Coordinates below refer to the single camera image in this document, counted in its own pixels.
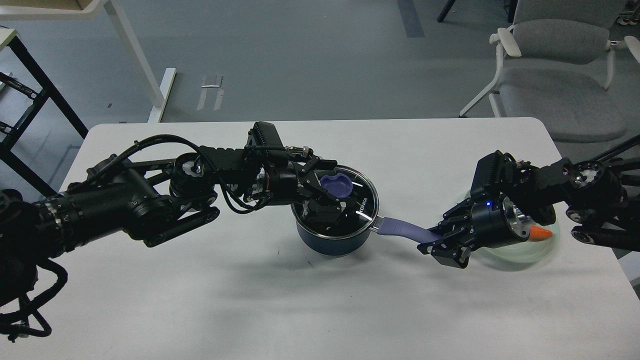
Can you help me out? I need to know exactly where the light green plate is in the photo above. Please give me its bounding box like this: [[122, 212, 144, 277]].
[[470, 217, 560, 269]]

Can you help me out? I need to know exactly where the white table leg frame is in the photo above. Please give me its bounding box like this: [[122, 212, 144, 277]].
[[1, 0, 178, 124]]

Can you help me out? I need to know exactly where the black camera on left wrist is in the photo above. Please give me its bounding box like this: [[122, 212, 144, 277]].
[[245, 121, 285, 157]]

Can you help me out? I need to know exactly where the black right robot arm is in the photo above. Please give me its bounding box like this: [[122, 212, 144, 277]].
[[417, 136, 639, 269]]

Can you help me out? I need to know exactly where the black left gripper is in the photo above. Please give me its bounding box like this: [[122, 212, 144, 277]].
[[260, 155, 351, 226]]

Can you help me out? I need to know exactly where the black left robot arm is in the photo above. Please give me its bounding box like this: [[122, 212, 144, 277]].
[[1, 130, 351, 342]]

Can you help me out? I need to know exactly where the glass lid with purple knob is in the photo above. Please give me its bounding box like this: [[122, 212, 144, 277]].
[[291, 165, 379, 240]]

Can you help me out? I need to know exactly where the grey office chair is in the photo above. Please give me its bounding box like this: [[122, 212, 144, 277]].
[[459, 0, 639, 143]]

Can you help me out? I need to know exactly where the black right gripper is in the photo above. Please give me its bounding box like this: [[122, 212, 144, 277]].
[[417, 196, 531, 269]]

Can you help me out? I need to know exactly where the blue saucepan with purple handle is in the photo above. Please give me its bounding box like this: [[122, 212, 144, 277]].
[[291, 165, 443, 257]]

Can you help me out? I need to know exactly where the orange toy carrot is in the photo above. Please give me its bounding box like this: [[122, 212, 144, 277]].
[[528, 225, 554, 242]]

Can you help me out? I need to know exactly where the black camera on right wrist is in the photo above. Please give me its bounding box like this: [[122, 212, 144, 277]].
[[470, 150, 518, 202]]

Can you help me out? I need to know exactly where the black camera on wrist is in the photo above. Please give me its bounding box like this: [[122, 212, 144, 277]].
[[245, 121, 285, 157], [470, 150, 518, 202]]

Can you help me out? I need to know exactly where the black metal rack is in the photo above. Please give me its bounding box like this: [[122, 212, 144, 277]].
[[0, 27, 89, 198]]

